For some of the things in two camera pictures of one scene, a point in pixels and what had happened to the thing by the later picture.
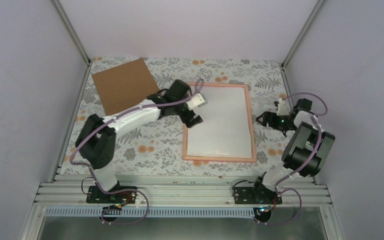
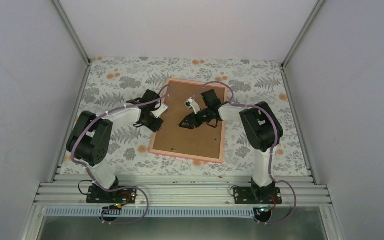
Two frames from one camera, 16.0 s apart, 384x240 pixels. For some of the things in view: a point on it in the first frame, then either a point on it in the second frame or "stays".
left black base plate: x=94 y=195 stays
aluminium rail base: x=182 y=190 stays
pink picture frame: x=253 y=159 → x=223 y=127
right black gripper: x=271 y=123 → x=189 y=121
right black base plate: x=251 y=195 stays
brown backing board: x=124 y=86 → x=202 y=141
